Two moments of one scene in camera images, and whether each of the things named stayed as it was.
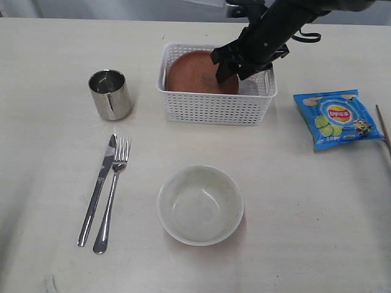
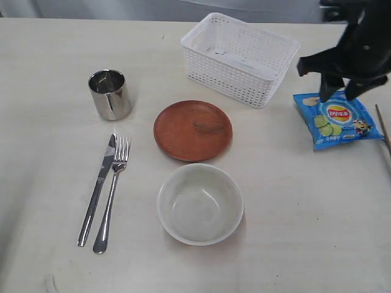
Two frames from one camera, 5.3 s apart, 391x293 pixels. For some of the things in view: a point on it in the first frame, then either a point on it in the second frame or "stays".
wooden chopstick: x=384 y=129 stays
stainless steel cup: x=110 y=91 stays
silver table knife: x=107 y=163 stays
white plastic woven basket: x=252 y=106 to x=244 y=61
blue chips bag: x=336 y=118 stays
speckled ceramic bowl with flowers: x=200 y=206 stays
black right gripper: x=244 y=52 to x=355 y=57
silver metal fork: x=121 y=156 stays
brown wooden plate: x=193 y=71 to x=193 y=130
